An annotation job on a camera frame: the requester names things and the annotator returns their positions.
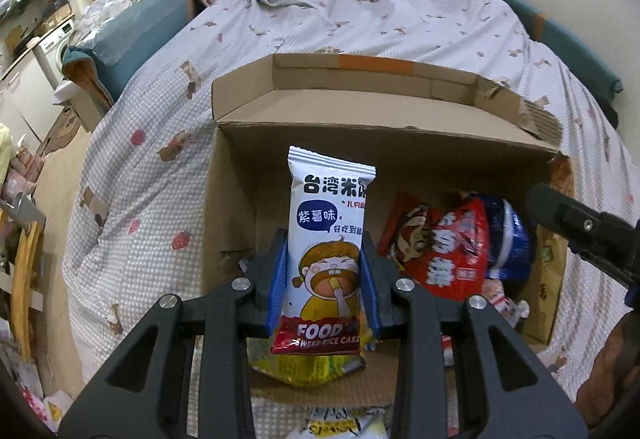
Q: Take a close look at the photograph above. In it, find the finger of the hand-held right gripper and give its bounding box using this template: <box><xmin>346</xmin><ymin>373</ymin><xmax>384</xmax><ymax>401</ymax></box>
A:
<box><xmin>567</xmin><ymin>239</ymin><xmax>640</xmax><ymax>290</ymax></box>
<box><xmin>529</xmin><ymin>184</ymin><xmax>640</xmax><ymax>250</ymax></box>

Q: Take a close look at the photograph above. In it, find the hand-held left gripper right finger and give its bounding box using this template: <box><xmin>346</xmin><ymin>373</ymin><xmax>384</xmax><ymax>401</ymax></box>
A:
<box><xmin>360</xmin><ymin>231</ymin><xmax>590</xmax><ymax>439</ymax></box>

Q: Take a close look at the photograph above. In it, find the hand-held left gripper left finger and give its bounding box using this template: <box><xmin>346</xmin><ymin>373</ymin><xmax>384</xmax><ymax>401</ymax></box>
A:
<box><xmin>57</xmin><ymin>228</ymin><xmax>290</xmax><ymax>439</ymax></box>

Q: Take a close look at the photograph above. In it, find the blue snack packet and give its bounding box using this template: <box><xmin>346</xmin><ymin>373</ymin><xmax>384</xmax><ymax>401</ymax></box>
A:
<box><xmin>482</xmin><ymin>199</ymin><xmax>533</xmax><ymax>281</ymax></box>

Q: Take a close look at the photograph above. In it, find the dark red cartoon snack packet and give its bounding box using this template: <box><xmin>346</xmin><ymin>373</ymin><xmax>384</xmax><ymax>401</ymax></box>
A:
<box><xmin>377</xmin><ymin>192</ymin><xmax>441</xmax><ymax>270</ymax></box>

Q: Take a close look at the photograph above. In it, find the white rice cake packet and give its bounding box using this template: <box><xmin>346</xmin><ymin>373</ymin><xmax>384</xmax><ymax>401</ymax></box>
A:
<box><xmin>270</xmin><ymin>145</ymin><xmax>377</xmax><ymax>357</ymax></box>

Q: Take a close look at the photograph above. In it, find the white and red snack packet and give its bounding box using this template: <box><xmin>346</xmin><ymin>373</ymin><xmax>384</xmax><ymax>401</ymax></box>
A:
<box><xmin>482</xmin><ymin>279</ymin><xmax>531</xmax><ymax>325</ymax></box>

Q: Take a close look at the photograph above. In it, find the person's right forearm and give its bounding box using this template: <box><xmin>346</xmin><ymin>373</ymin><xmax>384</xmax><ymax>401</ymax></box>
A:
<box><xmin>575</xmin><ymin>309</ymin><xmax>640</xmax><ymax>430</ymax></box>

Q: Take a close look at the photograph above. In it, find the white and yellow snack packet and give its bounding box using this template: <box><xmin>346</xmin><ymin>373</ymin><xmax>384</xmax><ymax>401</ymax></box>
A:
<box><xmin>305</xmin><ymin>404</ymin><xmax>391</xmax><ymax>439</ymax></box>

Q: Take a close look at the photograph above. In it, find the teal bed cushion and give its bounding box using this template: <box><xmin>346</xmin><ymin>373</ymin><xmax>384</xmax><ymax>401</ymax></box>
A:
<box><xmin>485</xmin><ymin>0</ymin><xmax>623</xmax><ymax>95</ymax></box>

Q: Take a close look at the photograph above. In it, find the wooden chair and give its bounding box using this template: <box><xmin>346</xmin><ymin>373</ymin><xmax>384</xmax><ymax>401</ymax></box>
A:
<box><xmin>10</xmin><ymin>216</ymin><xmax>48</xmax><ymax>365</ymax></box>

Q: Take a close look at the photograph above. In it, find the checked printed blanket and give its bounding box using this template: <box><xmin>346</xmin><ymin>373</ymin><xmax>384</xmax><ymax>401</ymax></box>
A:
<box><xmin>62</xmin><ymin>0</ymin><xmax>640</xmax><ymax>439</ymax></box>

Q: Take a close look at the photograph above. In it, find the white side table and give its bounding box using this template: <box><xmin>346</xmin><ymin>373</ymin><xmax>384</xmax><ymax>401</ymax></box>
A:
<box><xmin>52</xmin><ymin>84</ymin><xmax>108</xmax><ymax>135</ymax></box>

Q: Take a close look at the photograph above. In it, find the pile of papers and bags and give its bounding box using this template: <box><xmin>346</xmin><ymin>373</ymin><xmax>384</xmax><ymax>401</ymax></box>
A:
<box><xmin>0</xmin><ymin>334</ymin><xmax>76</xmax><ymax>439</ymax></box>

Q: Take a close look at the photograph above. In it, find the brown patterned rug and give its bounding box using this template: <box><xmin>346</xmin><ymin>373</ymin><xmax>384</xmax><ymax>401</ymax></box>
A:
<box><xmin>40</xmin><ymin>112</ymin><xmax>86</xmax><ymax>157</ymax></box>

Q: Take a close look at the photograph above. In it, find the white kitchen cabinet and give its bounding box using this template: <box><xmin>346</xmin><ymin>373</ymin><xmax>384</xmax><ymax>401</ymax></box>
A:
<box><xmin>0</xmin><ymin>52</ymin><xmax>58</xmax><ymax>145</ymax></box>

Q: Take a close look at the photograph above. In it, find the white washing machine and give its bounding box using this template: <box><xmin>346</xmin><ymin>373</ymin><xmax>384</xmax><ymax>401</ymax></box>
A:
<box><xmin>32</xmin><ymin>19</ymin><xmax>76</xmax><ymax>90</ymax></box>

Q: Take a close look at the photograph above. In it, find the small brown cardboard box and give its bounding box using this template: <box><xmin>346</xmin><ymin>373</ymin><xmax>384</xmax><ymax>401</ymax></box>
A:
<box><xmin>35</xmin><ymin>2</ymin><xmax>73</xmax><ymax>32</ymax></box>

